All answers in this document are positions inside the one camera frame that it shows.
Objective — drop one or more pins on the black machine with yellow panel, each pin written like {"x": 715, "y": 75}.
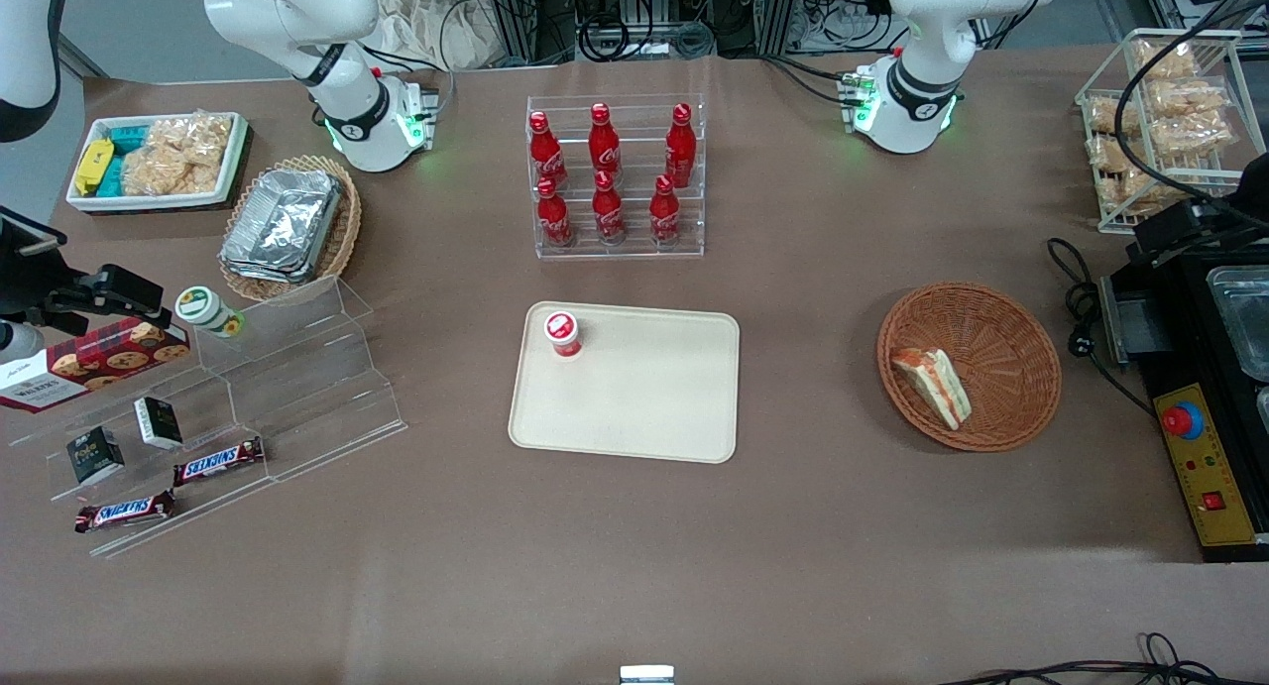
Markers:
{"x": 1210, "y": 487}

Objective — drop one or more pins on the clear bag of rice crackers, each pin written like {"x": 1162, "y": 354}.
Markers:
{"x": 1190, "y": 100}
{"x": 1168, "y": 60}
{"x": 1108, "y": 115}
{"x": 1140, "y": 194}
{"x": 1195, "y": 138}

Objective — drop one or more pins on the beige cloth bag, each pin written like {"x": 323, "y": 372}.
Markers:
{"x": 426, "y": 26}

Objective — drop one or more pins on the bag of golden crackers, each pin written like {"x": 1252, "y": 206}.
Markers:
{"x": 178, "y": 155}

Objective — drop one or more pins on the plastic-wrapped sandwich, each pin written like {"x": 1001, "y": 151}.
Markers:
{"x": 935, "y": 386}

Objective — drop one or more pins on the brown Snickers bar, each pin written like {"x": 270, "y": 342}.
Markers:
{"x": 124, "y": 512}
{"x": 218, "y": 461}

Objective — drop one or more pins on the yellow snack packet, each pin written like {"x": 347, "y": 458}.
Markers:
{"x": 94, "y": 165}

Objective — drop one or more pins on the white rectangular plastic bin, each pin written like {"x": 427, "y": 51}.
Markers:
{"x": 159, "y": 202}

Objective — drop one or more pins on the red tartan cookie box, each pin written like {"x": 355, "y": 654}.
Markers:
{"x": 99, "y": 363}

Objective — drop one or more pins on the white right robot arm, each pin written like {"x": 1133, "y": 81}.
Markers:
{"x": 337, "y": 60}

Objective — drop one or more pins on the green-lidded white cup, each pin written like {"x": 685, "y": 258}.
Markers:
{"x": 206, "y": 310}

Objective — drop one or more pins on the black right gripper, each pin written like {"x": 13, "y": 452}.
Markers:
{"x": 20, "y": 286}

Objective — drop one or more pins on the small black carton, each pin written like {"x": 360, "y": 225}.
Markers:
{"x": 96, "y": 455}
{"x": 159, "y": 422}

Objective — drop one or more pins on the stack of foil containers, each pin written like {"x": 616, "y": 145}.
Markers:
{"x": 283, "y": 224}

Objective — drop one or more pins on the beige plastic tray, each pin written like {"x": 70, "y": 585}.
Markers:
{"x": 644, "y": 398}

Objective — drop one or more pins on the teal snack packet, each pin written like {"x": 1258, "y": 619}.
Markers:
{"x": 127, "y": 138}

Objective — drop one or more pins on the steel pan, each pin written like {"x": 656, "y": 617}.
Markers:
{"x": 1244, "y": 318}

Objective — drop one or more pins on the red cola bottle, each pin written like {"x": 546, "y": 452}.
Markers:
{"x": 547, "y": 155}
{"x": 554, "y": 217}
{"x": 608, "y": 212}
{"x": 604, "y": 145}
{"x": 680, "y": 150}
{"x": 664, "y": 214}

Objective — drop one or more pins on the red-capped white drink bottle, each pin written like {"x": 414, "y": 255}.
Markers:
{"x": 563, "y": 334}

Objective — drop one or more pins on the clear acrylic bottle rack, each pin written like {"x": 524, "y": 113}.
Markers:
{"x": 684, "y": 224}

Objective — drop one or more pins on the clear acrylic step stand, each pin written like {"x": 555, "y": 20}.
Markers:
{"x": 297, "y": 388}

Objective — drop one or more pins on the small silver white object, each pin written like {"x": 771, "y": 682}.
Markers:
{"x": 646, "y": 675}

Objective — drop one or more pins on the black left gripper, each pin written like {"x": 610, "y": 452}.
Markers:
{"x": 1231, "y": 216}

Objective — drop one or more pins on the round brown wicker basket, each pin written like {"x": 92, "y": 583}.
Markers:
{"x": 1001, "y": 368}

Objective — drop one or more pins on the oval wicker basket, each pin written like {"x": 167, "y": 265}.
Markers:
{"x": 342, "y": 239}

